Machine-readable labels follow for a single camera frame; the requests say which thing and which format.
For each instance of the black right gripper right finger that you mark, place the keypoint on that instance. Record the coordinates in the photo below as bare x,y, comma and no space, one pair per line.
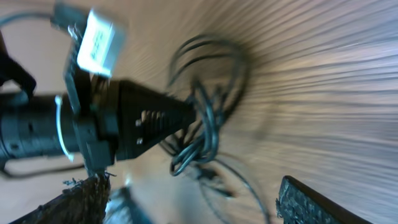
298,203

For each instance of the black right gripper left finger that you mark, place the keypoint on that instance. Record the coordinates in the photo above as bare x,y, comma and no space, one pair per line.
85,202

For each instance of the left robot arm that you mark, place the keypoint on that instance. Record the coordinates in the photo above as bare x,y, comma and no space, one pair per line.
34,125

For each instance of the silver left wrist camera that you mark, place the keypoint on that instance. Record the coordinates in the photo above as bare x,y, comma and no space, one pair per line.
102,43

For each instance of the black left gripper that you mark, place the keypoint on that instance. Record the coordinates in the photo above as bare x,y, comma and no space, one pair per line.
145,117

